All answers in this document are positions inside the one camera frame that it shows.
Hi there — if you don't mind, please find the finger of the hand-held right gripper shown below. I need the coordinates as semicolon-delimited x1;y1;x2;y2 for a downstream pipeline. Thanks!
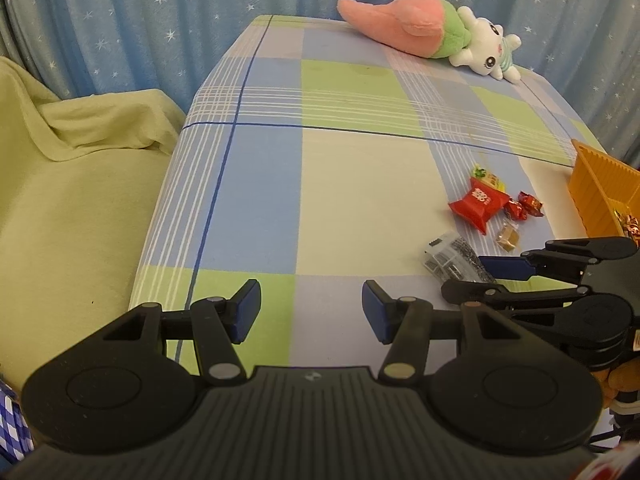
477;236;640;281
441;280;593;311

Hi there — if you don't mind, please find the person's right hand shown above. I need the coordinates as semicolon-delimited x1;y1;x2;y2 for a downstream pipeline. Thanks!
597;360;640;411

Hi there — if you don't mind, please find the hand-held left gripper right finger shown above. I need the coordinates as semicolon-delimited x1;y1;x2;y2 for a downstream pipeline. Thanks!
362;280;531;385

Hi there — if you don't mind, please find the orange plastic tray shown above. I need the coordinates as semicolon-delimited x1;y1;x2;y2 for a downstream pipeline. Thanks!
567;139;640;241

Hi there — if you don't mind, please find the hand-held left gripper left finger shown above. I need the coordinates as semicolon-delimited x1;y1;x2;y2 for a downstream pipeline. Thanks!
100;280;262;385

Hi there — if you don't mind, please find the yellow green candy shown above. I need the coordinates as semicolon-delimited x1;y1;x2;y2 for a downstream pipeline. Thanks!
472;162;508;193

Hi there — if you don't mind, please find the blue star print curtain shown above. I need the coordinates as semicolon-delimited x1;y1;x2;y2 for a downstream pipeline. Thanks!
0;0;640;171

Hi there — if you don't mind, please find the brown candy clear wrapper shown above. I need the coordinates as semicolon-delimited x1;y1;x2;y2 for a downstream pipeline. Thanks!
495;222;522;252

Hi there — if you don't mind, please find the silver black snack packet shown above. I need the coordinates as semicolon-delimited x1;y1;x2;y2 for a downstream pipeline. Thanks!
420;231;496;283

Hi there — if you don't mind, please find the red white printed cloth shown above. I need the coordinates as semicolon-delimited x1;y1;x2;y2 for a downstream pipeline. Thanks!
590;442;640;480

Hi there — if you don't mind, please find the checked pastel tablecloth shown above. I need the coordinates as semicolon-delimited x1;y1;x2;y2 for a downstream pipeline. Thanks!
127;14;616;391

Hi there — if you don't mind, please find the blue white checked clothing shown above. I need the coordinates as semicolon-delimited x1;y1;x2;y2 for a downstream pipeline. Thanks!
0;375;36;463

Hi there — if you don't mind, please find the rabbit plush toy pink tail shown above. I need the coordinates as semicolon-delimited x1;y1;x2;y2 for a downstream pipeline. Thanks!
336;0;523;82

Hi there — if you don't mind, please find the yellow green blanket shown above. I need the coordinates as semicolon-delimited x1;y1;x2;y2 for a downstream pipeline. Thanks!
0;55;188;396

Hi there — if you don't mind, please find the red packet white print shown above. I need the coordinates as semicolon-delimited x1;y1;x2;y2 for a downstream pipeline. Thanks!
447;176;511;236

